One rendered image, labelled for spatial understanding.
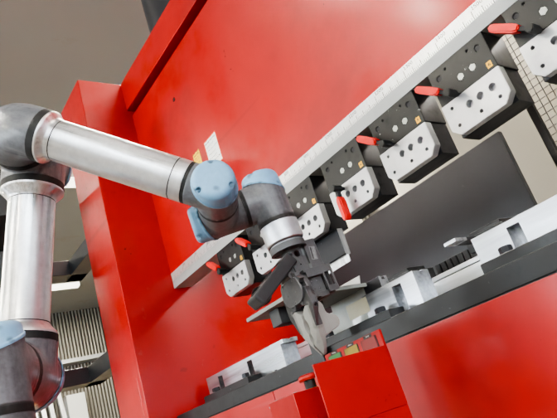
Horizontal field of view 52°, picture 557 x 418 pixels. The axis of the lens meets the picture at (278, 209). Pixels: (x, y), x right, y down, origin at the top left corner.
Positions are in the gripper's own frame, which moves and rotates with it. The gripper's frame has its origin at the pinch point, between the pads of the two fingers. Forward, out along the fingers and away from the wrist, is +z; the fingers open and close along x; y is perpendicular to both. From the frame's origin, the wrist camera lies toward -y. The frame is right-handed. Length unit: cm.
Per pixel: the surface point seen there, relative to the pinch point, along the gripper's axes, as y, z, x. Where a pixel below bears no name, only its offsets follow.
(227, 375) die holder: 25, -9, 99
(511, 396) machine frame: 26.7, 20.0, -11.4
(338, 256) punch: 38, -23, 33
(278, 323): 11.8, -10.8, 30.9
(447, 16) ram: 46, -54, -25
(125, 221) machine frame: 13, -79, 117
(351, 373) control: 1.3, 6.1, -4.9
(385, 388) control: 6.5, 10.4, -4.9
